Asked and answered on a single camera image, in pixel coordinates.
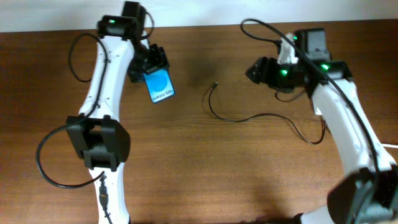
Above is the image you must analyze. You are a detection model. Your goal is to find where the blue Galaxy smartphone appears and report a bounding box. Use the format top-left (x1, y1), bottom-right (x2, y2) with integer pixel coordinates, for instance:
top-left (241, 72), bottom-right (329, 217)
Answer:
top-left (144, 69), bottom-right (175, 103)

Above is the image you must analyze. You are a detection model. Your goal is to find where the black charging cable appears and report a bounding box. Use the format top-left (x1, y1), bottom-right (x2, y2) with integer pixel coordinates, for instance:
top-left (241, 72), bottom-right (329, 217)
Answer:
top-left (208, 82), bottom-right (327, 146)

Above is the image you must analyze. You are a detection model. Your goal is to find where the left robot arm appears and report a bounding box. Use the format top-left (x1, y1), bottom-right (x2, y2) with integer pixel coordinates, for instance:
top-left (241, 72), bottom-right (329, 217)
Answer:
top-left (67, 1), bottom-right (175, 223)

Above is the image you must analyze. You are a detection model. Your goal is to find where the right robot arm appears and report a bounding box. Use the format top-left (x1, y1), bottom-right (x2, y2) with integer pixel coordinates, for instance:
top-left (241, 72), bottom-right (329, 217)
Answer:
top-left (246, 28), bottom-right (397, 223)

